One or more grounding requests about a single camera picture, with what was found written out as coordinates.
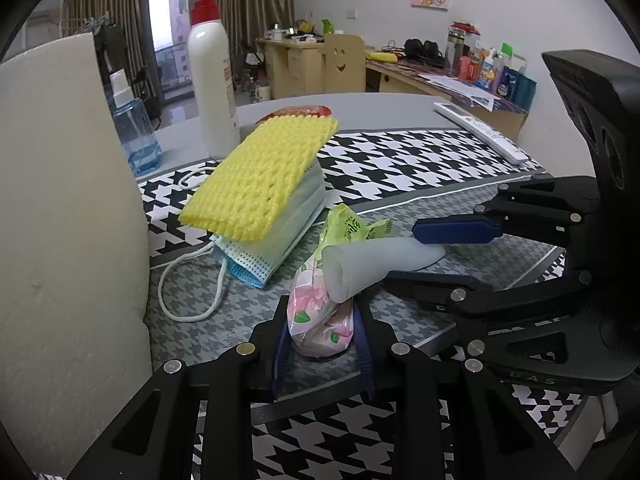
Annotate yellow foam net sleeve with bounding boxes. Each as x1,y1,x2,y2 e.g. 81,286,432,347
179,114,340,241

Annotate black folding chair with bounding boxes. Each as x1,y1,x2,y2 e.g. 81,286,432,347
132,67,163,121

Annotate glass jar with red lid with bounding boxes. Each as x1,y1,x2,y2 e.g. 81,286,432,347
446,21,473,78

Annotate white foam box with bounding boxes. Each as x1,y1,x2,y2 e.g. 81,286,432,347
0,32,153,471

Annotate floral tissue packet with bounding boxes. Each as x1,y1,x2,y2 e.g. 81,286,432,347
286,245,356,358

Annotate white pump bottle red cap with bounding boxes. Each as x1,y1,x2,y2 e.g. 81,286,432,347
172,0,242,161

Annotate white printed papers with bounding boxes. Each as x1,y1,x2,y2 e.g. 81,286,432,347
420,72,496,111

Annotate wooden desk with patterned cloth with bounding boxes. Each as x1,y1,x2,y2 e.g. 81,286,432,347
365,57,528,141

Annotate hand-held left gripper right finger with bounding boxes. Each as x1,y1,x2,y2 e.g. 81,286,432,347
350,296,571,480

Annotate glass balcony door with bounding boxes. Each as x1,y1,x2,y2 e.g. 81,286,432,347
140,0,216,106

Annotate red snack packet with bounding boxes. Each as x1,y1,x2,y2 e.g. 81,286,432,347
257,104,333,126

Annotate green printed plastic bag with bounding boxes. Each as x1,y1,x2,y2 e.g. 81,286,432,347
320,204,396,261

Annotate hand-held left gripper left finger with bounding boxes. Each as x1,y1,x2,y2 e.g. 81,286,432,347
67,295,296,480

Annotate wooden chair with smiley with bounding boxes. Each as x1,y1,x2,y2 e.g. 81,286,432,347
320,34,366,95

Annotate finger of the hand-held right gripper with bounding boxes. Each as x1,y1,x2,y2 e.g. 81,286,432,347
384,255,601,356
412,175,601,261

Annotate white remote control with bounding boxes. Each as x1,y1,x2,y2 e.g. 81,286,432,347
432,101,530,165

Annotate blue face mask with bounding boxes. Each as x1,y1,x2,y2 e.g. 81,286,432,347
159,160,328,322

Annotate dark hanging clothes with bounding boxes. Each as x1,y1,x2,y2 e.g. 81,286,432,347
94,22,128,78

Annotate houndstooth table mat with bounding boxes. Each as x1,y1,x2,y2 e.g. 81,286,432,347
137,127,591,480

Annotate black headphones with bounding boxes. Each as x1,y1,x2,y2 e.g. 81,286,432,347
402,38,443,63

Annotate blue spray bottle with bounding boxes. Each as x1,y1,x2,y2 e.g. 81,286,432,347
109,71,163,177

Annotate cluster of toiletry bottles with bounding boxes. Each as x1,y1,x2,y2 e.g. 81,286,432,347
460,42,538,108

